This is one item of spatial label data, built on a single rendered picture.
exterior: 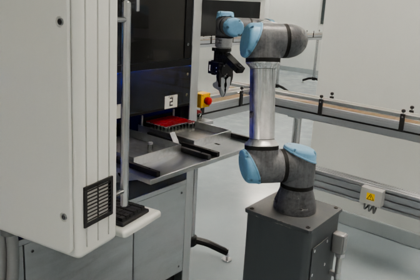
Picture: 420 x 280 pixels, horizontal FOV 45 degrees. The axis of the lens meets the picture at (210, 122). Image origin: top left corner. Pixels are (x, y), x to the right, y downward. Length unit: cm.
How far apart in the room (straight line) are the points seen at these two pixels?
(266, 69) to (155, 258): 126
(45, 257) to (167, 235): 70
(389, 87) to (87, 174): 241
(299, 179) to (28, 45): 96
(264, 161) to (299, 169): 13
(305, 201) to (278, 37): 56
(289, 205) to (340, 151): 188
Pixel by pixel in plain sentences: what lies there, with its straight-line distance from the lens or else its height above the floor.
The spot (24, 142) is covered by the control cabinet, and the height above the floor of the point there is 110.
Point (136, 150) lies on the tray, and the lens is 208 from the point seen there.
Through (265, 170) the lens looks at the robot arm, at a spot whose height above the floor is 96.
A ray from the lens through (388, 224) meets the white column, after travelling 362.
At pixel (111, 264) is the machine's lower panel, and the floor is 32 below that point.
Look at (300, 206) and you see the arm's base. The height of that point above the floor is 82.
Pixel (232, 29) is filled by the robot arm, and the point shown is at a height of 138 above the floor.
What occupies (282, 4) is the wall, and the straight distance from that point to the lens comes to 1134.
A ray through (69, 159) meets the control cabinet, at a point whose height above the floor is 109.
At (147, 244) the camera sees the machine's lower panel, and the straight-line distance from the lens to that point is 250.
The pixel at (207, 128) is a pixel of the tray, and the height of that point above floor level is 90.
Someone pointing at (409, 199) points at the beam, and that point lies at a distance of 287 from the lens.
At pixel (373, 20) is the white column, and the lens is 343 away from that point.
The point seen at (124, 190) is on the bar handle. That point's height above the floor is 93.
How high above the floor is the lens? 151
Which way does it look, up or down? 14 degrees down
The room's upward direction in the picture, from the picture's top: 3 degrees clockwise
